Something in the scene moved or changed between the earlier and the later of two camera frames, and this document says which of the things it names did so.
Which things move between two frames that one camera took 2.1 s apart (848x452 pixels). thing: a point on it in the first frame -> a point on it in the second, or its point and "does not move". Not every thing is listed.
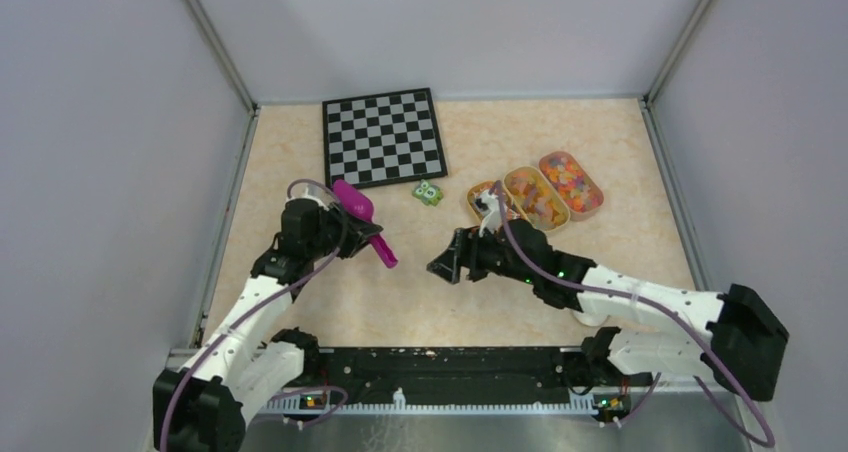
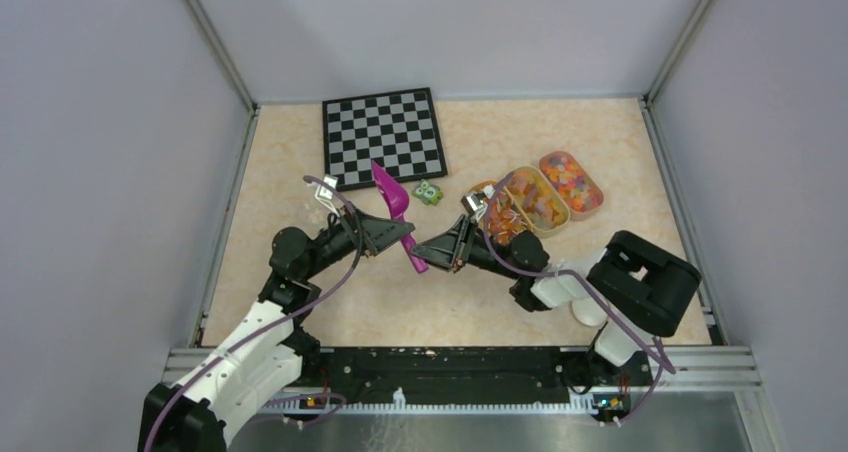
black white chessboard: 382,139 does not move
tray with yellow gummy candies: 537,201 does not move
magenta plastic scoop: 361,204 -> 396,198
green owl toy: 428,193 does not move
